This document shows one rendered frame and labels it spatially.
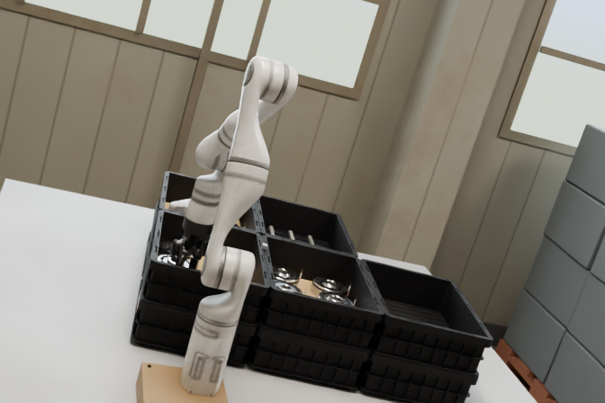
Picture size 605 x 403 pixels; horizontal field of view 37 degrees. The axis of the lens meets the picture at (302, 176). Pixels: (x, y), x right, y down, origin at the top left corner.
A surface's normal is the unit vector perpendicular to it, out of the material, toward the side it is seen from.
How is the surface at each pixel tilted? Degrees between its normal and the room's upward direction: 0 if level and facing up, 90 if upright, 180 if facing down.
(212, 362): 91
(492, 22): 90
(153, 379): 2
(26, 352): 0
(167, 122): 90
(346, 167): 90
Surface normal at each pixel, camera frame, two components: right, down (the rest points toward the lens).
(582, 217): -0.94, -0.22
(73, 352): 0.29, -0.93
